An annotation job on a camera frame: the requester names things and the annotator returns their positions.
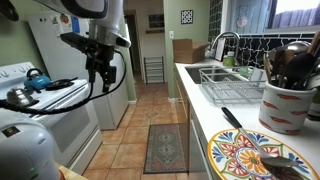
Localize wire dish drying rack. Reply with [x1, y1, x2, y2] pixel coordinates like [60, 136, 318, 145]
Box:
[199, 65, 268, 104]

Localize blue fridge paper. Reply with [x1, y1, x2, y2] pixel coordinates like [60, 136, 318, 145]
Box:
[70, 15, 81, 34]

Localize green soap bottle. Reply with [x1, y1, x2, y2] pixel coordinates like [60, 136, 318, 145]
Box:
[222, 50, 236, 68]

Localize dark framed hallway picture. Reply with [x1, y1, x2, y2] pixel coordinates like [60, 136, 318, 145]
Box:
[148, 13, 165, 29]

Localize white dishwasher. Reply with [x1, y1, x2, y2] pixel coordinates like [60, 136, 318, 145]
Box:
[188, 106, 214, 180]

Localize black handled metal spatula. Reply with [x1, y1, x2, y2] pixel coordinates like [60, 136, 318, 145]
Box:
[221, 106, 301, 168]

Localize blue kettle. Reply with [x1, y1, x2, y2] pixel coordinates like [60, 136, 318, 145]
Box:
[23, 68, 52, 93]

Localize black plastic spoon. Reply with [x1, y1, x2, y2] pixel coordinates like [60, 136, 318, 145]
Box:
[284, 53, 316, 90]

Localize green patterned rug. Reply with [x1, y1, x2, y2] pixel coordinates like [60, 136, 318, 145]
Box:
[143, 123, 189, 175]

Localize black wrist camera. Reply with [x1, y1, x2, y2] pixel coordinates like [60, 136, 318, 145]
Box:
[59, 32, 103, 56]

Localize wooden table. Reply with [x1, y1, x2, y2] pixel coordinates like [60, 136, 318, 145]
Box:
[55, 163, 89, 180]

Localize round pink window ornament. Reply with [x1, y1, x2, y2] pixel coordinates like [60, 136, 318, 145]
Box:
[235, 15, 249, 29]

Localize brown wooden utensil handle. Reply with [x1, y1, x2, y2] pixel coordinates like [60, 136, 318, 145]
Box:
[306, 30, 320, 56]

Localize colourful floral plate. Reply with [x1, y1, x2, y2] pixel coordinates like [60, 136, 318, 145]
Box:
[207, 128, 320, 180]

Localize silver kettle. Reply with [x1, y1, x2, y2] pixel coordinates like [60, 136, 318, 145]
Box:
[5, 87, 36, 107]

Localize white red utensil crock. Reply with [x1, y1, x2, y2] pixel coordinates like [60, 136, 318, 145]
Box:
[258, 81, 318, 135]

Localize green sponge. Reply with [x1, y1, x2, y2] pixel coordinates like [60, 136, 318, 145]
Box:
[238, 66, 251, 79]

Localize white framed paper sign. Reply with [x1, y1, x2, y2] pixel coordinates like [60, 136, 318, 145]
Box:
[214, 37, 228, 62]

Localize black frying pan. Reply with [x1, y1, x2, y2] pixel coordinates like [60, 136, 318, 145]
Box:
[45, 77, 79, 91]

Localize black wire shelf rack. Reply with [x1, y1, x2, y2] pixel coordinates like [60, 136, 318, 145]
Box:
[143, 55, 165, 84]

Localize white stove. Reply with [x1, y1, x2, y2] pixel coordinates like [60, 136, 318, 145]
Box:
[0, 61, 103, 175]

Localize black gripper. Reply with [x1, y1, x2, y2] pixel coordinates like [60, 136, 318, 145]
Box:
[85, 44, 118, 94]

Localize brown cardboard box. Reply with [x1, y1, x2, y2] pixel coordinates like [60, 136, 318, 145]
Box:
[172, 38, 210, 64]

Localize white fridge paper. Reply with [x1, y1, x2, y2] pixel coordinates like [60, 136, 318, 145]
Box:
[51, 16, 64, 37]

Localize black white patterned wall art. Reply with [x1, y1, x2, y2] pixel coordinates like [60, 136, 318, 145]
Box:
[180, 9, 194, 25]

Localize steel kitchen sink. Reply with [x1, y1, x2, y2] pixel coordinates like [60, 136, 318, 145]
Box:
[184, 64, 244, 85]

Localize wooden base cabinets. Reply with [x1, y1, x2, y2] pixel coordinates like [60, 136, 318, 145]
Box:
[173, 64, 192, 129]

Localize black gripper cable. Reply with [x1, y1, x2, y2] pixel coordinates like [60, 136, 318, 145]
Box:
[0, 49, 128, 116]

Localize kitchen window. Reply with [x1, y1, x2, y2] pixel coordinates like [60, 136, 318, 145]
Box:
[226, 0, 320, 34]

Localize small wooden wall shelf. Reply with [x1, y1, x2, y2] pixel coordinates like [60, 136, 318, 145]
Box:
[145, 28, 165, 35]

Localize wooden spoon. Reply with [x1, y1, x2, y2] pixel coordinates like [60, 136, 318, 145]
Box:
[263, 53, 273, 84]

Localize silver ladle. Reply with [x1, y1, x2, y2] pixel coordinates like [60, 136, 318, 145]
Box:
[283, 40, 312, 55]

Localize chrome kitchen faucet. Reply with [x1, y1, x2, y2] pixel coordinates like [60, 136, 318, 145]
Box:
[209, 31, 242, 62]

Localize white refrigerator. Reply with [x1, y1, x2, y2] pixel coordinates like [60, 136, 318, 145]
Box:
[28, 11, 130, 131]

